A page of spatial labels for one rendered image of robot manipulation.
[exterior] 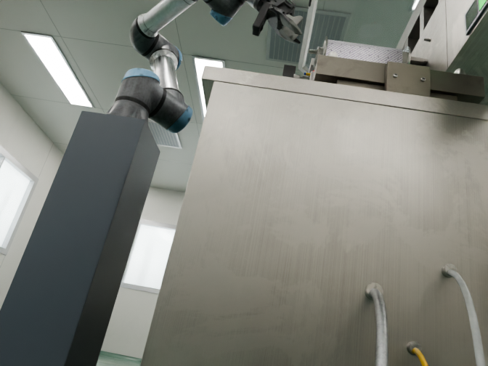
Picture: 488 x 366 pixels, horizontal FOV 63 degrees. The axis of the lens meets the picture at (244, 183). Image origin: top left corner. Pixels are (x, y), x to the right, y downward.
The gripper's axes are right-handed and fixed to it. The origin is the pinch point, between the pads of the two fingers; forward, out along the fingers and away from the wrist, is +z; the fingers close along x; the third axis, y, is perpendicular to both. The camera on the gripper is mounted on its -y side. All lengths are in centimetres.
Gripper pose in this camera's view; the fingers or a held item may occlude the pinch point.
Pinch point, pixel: (296, 37)
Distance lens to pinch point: 143.7
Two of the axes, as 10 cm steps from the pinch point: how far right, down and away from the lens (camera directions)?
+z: 6.4, 7.0, -3.1
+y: 7.7, -5.8, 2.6
